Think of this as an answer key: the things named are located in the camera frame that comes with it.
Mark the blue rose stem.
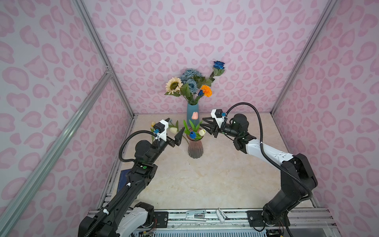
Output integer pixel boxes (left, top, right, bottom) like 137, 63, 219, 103
205, 61, 225, 87

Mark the teal ceramic vase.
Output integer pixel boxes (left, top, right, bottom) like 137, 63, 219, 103
186, 104, 199, 125

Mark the yellow tulip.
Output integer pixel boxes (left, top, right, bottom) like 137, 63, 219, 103
151, 121, 156, 142

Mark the red glass vase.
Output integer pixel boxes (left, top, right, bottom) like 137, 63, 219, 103
187, 135, 204, 159

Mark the blue book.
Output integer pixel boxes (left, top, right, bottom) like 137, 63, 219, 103
117, 169, 131, 193

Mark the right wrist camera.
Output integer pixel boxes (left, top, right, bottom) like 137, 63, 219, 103
211, 109, 227, 128

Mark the orange carnation stem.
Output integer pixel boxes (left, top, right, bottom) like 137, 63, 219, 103
197, 85, 213, 100

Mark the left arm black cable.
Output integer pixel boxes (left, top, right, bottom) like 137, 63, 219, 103
118, 130, 156, 163

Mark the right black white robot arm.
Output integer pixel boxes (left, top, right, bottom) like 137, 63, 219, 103
201, 110, 318, 226

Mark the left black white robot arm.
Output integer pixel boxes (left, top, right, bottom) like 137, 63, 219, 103
78, 119, 185, 237

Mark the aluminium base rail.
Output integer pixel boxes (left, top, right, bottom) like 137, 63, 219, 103
78, 207, 337, 237

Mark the white tulip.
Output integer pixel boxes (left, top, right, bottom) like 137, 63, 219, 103
197, 129, 206, 137

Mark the cream pink tulip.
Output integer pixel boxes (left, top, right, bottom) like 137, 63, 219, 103
189, 112, 201, 132

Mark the dusty blue rose bouquet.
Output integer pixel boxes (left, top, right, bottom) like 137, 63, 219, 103
180, 69, 209, 105

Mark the cream sunflower stem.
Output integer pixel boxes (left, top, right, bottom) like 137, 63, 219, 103
165, 77, 192, 103

